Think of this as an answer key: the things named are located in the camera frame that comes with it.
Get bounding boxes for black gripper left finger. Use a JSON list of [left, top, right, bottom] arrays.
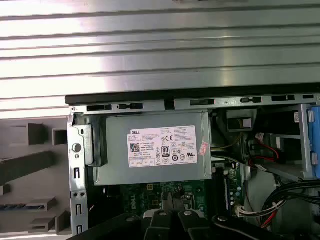
[[72, 191, 177, 240]]

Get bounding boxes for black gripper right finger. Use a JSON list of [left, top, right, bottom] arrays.
[[173, 193, 320, 240]]

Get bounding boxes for black RAM slot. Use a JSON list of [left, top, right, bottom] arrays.
[[215, 166, 226, 214]]

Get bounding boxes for CPU socket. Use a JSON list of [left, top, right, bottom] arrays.
[[159, 191, 198, 216]]

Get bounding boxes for green motherboard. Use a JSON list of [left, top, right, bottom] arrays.
[[102, 159, 247, 223]]

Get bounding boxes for grey Dell power supply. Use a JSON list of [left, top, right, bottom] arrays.
[[93, 111, 213, 187]]

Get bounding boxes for black open PC case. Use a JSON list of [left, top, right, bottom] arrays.
[[64, 93, 320, 240]]

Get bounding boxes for grey plastic parts rack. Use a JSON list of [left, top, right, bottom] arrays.
[[0, 116, 73, 237]]

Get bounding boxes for grey metal drive cage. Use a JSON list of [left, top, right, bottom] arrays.
[[269, 103, 313, 181]]

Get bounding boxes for blue disk carrier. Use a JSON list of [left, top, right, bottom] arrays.
[[306, 104, 320, 180]]

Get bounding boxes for black cable bundle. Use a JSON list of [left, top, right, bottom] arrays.
[[234, 181, 320, 227]]

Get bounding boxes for red and black wires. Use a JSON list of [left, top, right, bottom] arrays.
[[253, 133, 281, 165]]

